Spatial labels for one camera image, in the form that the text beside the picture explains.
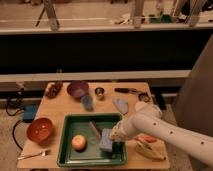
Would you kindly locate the blue sponge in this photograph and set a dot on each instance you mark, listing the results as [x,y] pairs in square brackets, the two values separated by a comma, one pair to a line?
[106,144]

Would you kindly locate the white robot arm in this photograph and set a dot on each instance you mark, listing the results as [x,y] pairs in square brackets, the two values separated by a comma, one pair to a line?
[147,119]

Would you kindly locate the green plastic tray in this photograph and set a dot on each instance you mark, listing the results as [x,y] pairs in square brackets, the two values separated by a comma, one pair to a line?
[91,155]

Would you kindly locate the small metal cup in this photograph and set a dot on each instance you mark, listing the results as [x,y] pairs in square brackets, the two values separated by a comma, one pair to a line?
[99,92]

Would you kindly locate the light blue cloth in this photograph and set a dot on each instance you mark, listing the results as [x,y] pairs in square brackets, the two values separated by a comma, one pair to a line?
[121,105]

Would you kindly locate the blue plastic cup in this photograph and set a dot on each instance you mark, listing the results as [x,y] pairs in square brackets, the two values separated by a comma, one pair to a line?
[87,102]

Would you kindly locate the purple bowl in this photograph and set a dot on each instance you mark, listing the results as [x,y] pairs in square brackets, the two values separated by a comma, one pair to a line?
[78,89]

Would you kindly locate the small dark round lid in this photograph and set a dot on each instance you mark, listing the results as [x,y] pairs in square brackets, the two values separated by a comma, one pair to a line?
[144,97]

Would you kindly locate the grey brush block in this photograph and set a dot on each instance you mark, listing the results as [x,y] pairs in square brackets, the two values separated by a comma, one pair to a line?
[95,129]

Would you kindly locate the bunch of dark grapes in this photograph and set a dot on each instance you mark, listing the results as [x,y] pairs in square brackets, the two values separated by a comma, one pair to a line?
[54,89]

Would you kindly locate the yellow red apple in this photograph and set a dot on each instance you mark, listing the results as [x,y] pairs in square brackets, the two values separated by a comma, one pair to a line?
[78,142]

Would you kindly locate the orange carrot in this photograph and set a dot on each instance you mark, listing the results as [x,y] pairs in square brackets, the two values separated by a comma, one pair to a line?
[148,139]

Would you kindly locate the orange bowl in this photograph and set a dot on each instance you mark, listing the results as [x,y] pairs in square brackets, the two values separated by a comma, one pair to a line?
[40,130]

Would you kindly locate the blue box on floor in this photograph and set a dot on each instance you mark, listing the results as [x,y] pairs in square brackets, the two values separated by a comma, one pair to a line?
[30,113]

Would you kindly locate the silver fork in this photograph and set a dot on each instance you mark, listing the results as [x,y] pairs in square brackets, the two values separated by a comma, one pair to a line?
[43,153]

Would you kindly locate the green object in background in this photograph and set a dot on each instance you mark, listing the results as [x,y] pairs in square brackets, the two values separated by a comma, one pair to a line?
[162,19]

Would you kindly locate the black handled knife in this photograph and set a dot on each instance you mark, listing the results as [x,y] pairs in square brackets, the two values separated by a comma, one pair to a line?
[127,90]

